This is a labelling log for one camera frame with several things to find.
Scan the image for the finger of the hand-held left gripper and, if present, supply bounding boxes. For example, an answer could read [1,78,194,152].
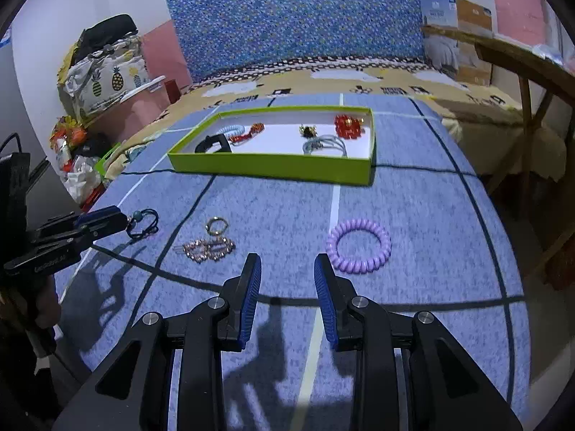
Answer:
[29,217,129,258]
[33,205,122,244]

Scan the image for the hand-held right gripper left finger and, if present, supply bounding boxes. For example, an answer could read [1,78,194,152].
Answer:
[53,252,262,431]

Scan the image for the grey hair ties bundle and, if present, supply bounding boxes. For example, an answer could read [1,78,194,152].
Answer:
[302,134,349,158]

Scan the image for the red bead bracelet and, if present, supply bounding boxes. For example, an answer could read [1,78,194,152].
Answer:
[333,114,364,140]

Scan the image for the pink storage box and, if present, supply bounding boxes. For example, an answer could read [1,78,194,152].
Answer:
[83,85,174,135]

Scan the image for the red knotted bracelet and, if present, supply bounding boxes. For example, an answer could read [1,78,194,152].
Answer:
[234,123,266,144]

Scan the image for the dark cord beaded hair tie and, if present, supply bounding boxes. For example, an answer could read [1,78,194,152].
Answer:
[126,209,160,240]

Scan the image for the purple spiral hair tie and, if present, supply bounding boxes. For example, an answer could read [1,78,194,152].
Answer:
[326,218,392,273]

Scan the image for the white lid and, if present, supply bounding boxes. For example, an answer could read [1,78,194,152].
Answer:
[121,75,167,99]

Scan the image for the brown cardboard box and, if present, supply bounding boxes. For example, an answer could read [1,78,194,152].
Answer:
[456,0,497,39]

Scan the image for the blue checked blanket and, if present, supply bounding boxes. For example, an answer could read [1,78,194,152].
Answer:
[58,92,533,431]

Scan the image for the rhinestone hair clip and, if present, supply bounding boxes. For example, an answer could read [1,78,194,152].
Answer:
[173,236,236,265]

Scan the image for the colourful snack bags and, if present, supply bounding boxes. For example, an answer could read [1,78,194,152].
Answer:
[49,114,88,162]

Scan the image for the printed carton under table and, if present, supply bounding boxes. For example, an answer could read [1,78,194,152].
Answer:
[424,36,492,88]

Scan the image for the green plastic basket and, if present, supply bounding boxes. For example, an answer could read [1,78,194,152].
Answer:
[92,144,120,177]

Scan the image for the white plastic bag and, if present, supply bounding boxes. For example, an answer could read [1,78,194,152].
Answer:
[63,155,102,203]

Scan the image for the green cardboard box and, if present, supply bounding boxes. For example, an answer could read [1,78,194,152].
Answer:
[167,105,377,186]

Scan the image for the black bag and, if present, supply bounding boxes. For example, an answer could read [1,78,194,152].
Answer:
[74,14,139,61]

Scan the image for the wooden table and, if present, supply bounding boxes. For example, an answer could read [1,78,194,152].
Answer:
[422,24,575,279]

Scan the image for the blue floral headboard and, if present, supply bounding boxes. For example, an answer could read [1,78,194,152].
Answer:
[165,0,452,84]

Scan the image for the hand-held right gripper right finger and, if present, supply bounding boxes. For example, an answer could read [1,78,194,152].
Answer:
[313,252,524,431]

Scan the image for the white blue carton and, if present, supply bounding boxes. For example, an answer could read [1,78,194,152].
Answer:
[420,0,459,28]

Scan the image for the grey metal cabinet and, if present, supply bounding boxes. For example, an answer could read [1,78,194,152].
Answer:
[0,31,50,230]

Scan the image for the black wrist band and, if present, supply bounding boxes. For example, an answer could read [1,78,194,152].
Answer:
[194,134,233,154]

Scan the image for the pineapple print bag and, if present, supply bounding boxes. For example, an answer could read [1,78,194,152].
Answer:
[65,38,151,115]

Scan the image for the clear plastic bags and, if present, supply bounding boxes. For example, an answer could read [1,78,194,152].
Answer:
[532,42,575,77]

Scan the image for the yellow printed bed sheet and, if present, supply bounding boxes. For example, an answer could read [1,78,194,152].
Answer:
[101,65,567,185]

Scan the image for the person's left hand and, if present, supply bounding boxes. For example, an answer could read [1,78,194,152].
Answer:
[32,276,62,330]

